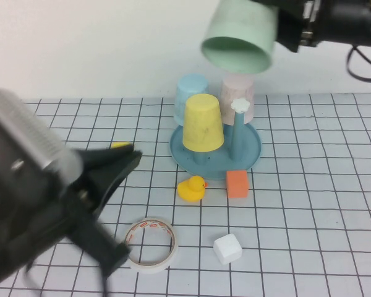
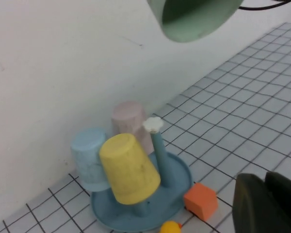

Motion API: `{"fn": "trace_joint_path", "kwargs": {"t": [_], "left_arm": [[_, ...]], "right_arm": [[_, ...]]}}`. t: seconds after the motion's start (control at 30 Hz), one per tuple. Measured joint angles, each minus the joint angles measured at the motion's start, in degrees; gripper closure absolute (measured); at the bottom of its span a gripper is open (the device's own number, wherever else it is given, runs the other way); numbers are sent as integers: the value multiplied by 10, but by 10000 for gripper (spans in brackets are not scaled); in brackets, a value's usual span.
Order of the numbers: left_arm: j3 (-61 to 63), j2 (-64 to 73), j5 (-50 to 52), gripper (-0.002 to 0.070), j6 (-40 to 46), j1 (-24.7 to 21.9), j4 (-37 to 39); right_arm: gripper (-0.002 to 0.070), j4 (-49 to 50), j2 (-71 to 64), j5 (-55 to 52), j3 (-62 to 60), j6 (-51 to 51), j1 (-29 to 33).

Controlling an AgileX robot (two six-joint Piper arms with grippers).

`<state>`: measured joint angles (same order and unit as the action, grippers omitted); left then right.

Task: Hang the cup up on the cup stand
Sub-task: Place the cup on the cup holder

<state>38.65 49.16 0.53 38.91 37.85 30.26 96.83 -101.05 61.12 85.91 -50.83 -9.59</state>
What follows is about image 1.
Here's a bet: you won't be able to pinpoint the pale pink plastic cup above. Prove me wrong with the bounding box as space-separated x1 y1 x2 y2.
220 71 255 126

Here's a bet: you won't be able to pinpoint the yellow plastic cup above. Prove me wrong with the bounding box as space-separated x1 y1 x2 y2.
182 94 225 153

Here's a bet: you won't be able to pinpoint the pale green plastic cup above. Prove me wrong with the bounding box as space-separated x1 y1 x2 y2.
200 0 279 74

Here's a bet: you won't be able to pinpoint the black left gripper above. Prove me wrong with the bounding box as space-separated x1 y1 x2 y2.
24 144 143 278

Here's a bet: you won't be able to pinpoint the light blue plastic cup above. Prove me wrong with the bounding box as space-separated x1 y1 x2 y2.
173 73 209 127

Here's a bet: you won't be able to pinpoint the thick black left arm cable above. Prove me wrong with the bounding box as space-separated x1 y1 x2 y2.
98 262 112 297

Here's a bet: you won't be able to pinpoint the yellow rubber duck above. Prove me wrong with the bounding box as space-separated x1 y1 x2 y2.
177 175 209 204

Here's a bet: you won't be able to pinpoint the grid pattern tablecloth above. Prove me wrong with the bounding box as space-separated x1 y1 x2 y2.
0 92 371 297

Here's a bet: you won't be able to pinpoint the white foam cube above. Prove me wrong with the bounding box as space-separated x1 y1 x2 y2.
213 233 244 265

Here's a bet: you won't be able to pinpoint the teal cup stand white knobs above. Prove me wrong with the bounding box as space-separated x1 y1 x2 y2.
169 99 263 181

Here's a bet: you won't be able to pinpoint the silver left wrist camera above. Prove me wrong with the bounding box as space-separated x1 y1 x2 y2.
0 88 85 199

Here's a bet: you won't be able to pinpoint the orange foam cube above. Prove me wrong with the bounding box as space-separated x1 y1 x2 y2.
226 170 250 199

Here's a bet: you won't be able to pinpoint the white tape roll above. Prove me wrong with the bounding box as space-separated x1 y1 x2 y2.
123 217 179 275

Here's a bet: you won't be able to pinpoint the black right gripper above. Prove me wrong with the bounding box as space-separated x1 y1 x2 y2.
258 0 324 53

